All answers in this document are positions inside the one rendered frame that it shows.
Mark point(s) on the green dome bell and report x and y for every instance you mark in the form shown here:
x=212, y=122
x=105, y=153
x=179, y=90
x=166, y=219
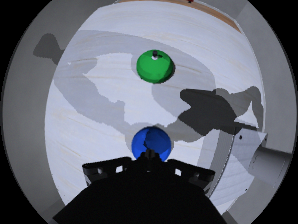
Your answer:
x=156, y=68

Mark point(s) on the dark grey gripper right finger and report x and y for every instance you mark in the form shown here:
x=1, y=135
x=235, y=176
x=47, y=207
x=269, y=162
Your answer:
x=199, y=176

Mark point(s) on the blue bell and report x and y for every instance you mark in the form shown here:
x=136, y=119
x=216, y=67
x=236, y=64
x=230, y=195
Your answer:
x=152, y=138

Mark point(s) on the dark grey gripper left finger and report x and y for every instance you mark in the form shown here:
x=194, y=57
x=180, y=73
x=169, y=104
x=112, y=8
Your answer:
x=103, y=169

